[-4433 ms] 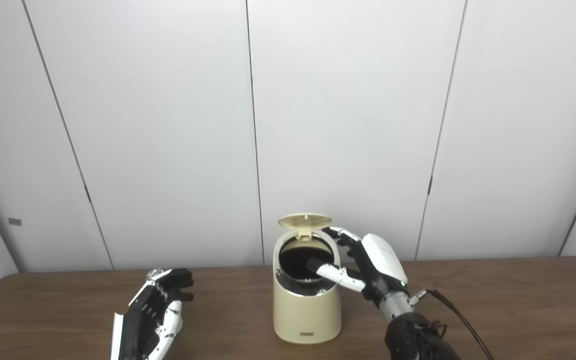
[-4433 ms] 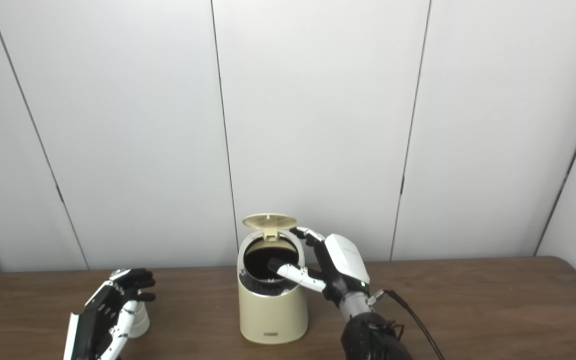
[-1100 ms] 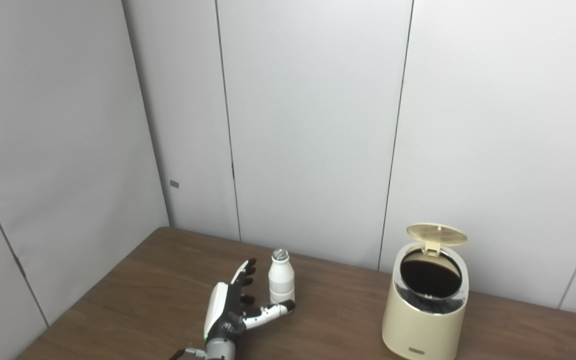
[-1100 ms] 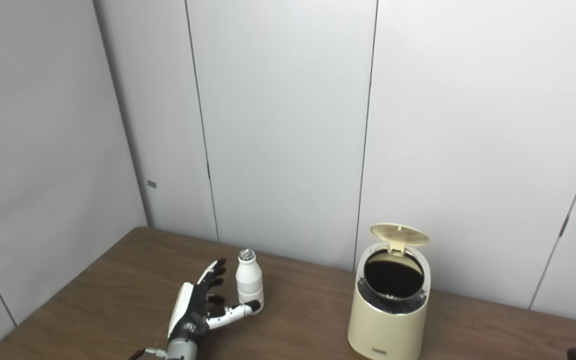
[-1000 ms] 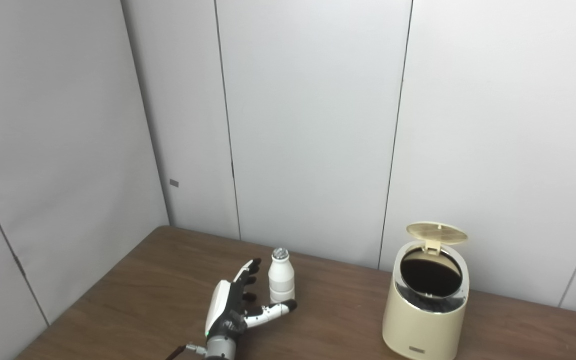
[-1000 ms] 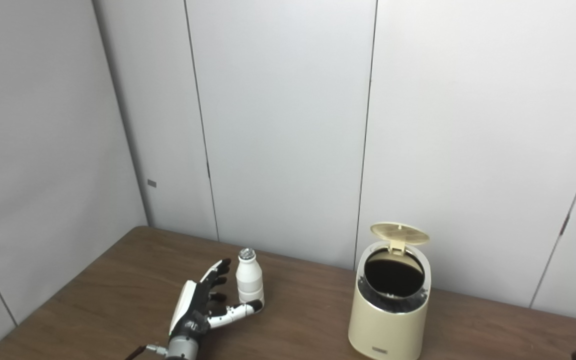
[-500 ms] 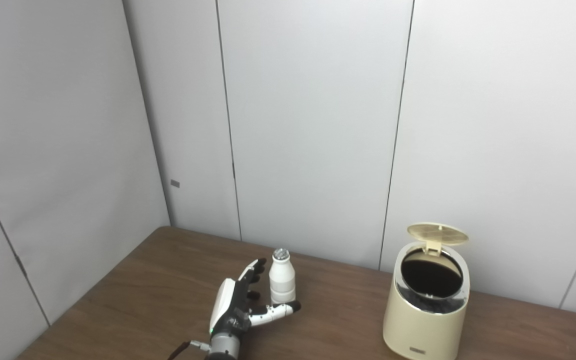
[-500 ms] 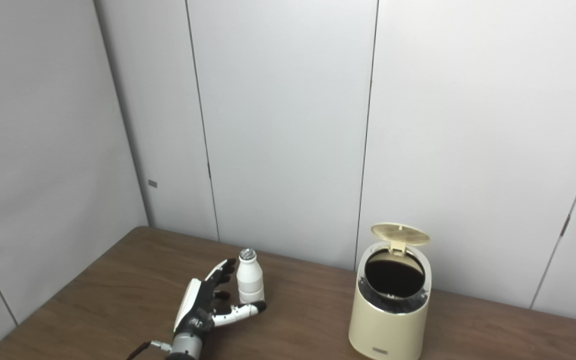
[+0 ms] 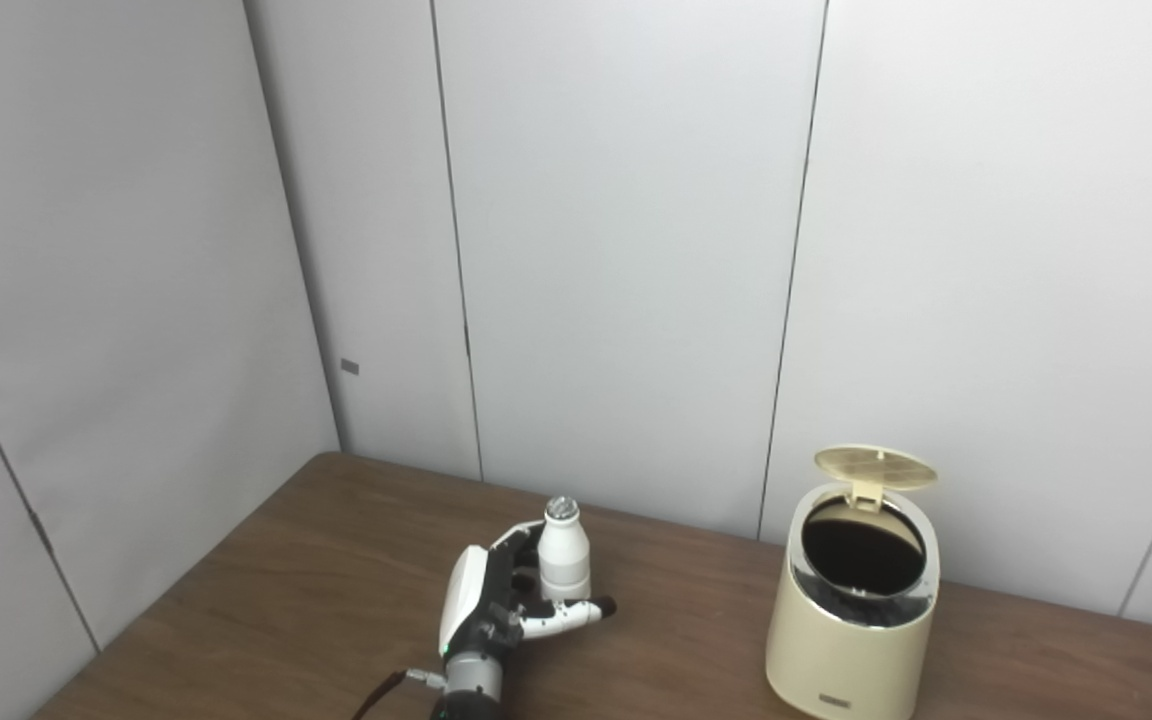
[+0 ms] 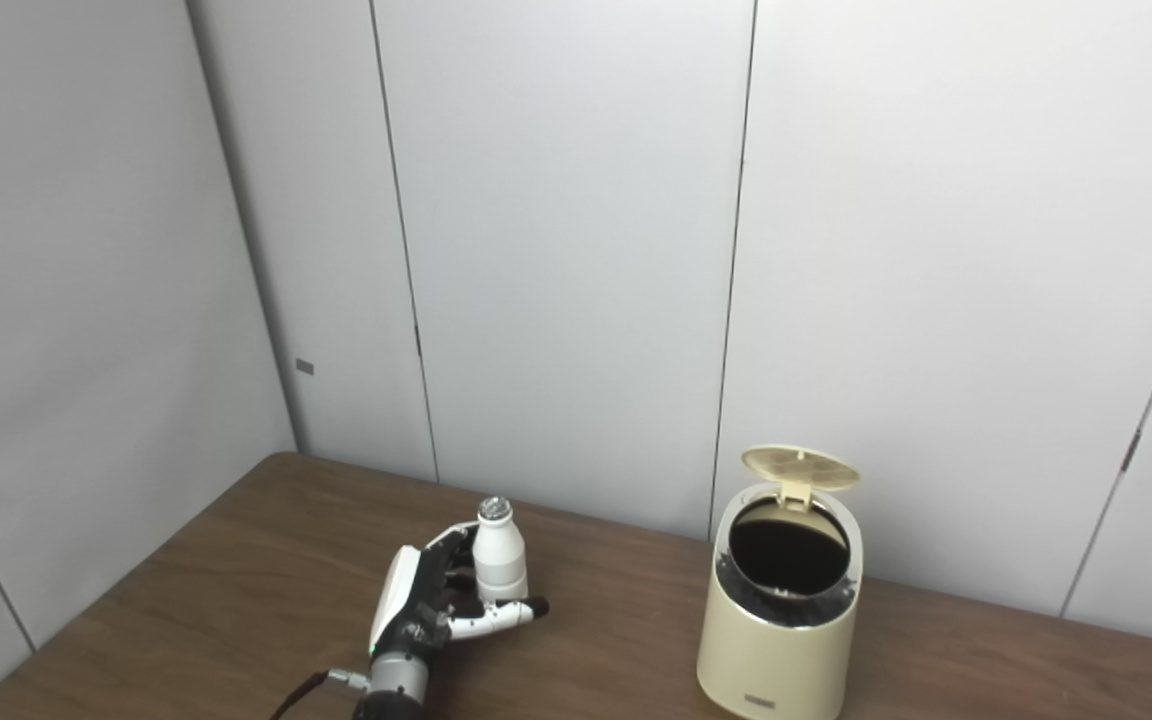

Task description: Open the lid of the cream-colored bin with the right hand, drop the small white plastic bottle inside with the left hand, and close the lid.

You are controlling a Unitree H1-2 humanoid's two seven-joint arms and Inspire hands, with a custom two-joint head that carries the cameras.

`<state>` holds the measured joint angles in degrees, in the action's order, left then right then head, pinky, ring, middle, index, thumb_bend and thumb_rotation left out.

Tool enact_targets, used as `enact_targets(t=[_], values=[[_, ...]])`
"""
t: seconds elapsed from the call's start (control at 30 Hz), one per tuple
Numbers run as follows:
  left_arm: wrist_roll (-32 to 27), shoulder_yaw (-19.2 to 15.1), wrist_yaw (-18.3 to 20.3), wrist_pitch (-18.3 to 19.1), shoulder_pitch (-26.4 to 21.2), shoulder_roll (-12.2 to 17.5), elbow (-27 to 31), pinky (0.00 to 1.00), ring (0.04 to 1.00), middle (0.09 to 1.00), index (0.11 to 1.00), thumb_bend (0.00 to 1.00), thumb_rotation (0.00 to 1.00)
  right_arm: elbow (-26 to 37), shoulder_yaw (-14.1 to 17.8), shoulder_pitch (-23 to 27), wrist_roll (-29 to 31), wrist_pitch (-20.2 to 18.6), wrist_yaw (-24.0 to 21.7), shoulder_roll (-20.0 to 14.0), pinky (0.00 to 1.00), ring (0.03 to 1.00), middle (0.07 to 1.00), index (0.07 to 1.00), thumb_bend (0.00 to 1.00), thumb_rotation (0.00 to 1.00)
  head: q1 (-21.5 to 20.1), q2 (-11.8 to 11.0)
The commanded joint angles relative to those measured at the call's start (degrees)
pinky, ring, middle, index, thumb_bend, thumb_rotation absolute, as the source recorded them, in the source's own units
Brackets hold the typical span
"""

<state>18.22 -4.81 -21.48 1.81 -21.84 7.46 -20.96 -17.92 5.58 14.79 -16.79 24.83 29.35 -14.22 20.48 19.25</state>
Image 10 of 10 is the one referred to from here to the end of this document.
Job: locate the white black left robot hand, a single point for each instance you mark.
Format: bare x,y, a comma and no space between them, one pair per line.
411,600

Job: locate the small white plastic bottle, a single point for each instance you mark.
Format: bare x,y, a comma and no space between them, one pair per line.
499,560

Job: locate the cream round bin lid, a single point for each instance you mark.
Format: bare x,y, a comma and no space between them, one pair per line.
798,465

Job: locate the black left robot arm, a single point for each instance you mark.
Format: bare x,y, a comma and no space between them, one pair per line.
394,690

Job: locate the cream-colored bin body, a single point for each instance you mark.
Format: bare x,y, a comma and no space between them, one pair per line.
776,650

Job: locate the black wall panel clip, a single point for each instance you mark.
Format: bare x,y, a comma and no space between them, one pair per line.
1129,450

